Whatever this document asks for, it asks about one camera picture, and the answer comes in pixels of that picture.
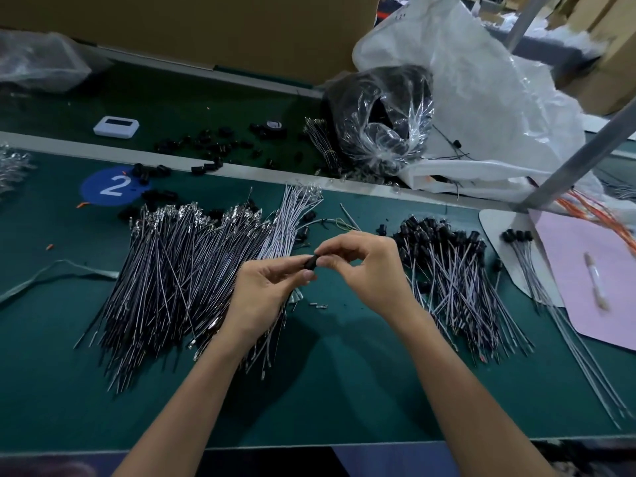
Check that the person's right hand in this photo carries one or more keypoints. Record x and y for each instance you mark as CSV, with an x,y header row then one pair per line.
x,y
378,273

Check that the person's left hand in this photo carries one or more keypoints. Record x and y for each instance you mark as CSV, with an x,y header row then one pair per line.
x,y
260,298

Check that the black plastic caps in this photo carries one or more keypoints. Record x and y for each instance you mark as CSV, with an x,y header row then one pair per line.
x,y
209,149

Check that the person's left forearm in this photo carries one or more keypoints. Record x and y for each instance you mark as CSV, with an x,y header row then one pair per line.
x,y
189,412

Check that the person's right forearm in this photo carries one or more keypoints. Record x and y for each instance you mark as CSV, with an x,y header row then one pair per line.
x,y
467,402

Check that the clear bag with black contents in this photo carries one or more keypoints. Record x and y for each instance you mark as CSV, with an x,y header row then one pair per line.
x,y
383,119

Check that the blue round number sticker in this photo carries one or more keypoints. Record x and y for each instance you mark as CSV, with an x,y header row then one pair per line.
x,y
114,185

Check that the large white plastic sack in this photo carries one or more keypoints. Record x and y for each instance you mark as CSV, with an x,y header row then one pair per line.
x,y
482,94

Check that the clear plastic strip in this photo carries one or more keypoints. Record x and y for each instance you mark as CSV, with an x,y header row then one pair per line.
x,y
55,273

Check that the pink paper sheet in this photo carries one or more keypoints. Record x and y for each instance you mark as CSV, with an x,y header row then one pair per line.
x,y
586,283

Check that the small white timer device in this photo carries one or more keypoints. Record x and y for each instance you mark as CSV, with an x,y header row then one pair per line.
x,y
116,127

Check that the brown cardboard panel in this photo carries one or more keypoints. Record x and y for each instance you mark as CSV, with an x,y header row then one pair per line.
x,y
199,30

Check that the crumpled clear plastic bag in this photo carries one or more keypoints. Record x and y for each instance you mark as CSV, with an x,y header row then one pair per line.
x,y
45,59

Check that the stack of cardboard boxes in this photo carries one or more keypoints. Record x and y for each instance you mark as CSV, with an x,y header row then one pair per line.
x,y
606,44

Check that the grey metal frame post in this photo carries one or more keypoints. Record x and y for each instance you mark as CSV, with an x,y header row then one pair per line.
x,y
581,156
524,20

